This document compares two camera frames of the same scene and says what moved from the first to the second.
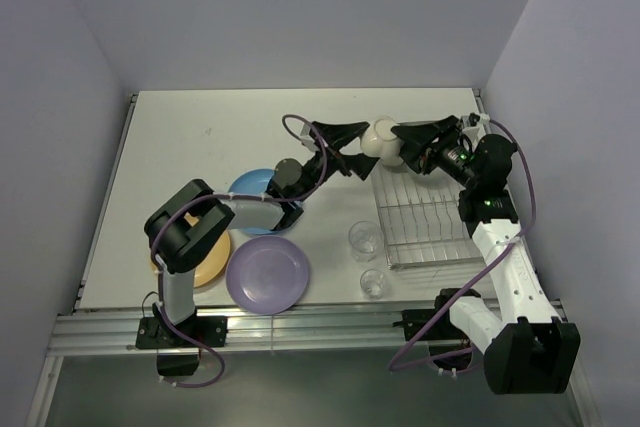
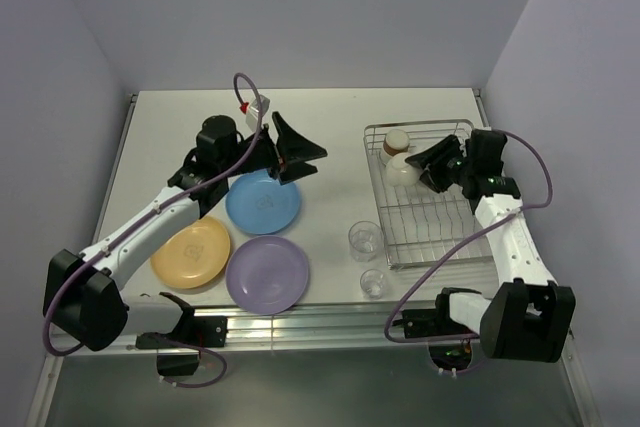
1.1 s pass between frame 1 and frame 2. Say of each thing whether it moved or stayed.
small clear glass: stayed
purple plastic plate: stayed
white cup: moved
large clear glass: stayed
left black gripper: moved
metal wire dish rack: stayed
